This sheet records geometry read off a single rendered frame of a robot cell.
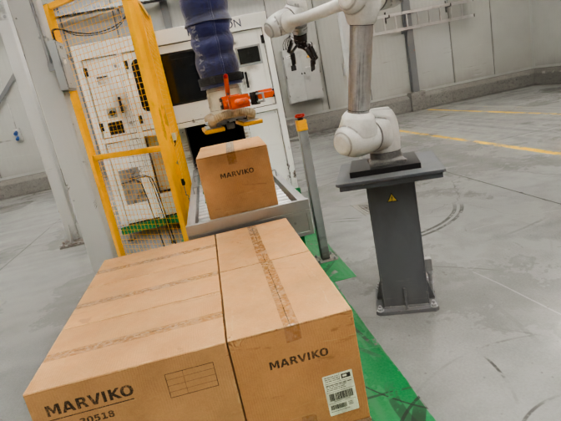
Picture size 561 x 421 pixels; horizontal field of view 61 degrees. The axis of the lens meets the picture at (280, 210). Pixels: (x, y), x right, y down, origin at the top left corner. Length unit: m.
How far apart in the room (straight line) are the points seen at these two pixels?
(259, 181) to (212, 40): 0.79
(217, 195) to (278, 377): 1.36
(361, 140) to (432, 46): 10.66
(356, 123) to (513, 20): 11.90
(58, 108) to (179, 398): 2.27
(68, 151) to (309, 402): 2.35
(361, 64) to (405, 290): 1.15
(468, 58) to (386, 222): 10.99
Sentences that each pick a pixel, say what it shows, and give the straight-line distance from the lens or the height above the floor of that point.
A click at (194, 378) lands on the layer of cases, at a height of 0.45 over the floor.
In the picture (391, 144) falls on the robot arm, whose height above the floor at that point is 0.87.
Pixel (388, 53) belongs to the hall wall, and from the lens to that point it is 12.31.
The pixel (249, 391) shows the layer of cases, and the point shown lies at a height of 0.36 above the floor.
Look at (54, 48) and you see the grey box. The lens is 3.33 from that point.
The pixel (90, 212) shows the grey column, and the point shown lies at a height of 0.68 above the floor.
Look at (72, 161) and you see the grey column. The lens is 3.38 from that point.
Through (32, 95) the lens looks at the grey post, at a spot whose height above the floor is 1.63.
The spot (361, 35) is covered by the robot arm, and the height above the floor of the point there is 1.38.
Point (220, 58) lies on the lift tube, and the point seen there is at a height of 1.43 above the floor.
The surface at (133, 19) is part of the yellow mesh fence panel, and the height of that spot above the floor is 1.82.
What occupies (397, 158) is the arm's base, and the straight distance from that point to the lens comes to 2.39.
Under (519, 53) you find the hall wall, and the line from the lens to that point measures 14.00.
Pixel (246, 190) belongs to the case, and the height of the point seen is 0.72.
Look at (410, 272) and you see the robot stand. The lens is 2.53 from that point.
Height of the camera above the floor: 1.25
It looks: 15 degrees down
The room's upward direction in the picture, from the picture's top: 11 degrees counter-clockwise
